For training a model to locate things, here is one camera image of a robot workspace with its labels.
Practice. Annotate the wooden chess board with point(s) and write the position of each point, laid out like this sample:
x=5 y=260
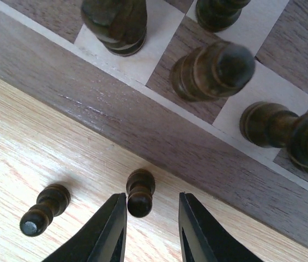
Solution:
x=48 y=52

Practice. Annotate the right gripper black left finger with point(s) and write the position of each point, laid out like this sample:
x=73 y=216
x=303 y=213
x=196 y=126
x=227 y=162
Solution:
x=102 y=238

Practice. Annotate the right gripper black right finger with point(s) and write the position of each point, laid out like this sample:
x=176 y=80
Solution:
x=203 y=238

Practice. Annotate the dark chess pieces middle cluster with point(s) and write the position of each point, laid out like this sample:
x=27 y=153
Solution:
x=51 y=202

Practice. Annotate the dark chess piece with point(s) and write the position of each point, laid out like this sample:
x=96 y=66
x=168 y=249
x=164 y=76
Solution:
x=140 y=187
x=212 y=72
x=121 y=26
x=269 y=125

